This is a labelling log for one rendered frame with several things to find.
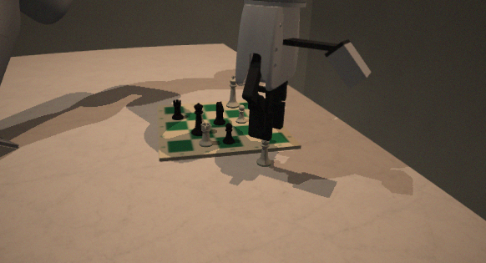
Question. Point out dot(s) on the white rook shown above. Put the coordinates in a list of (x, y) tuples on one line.
[(206, 141)]

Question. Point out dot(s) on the white chess king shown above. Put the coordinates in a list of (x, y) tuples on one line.
[(232, 103)]

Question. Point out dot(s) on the green and cream chessboard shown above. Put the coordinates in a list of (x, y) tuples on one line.
[(176, 142)]

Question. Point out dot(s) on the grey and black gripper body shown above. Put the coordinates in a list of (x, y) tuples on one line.
[(263, 26)]

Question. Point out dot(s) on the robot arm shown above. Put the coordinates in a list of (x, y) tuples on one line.
[(343, 56)]

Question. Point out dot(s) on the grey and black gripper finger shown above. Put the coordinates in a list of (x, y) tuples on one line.
[(278, 107), (260, 115)]

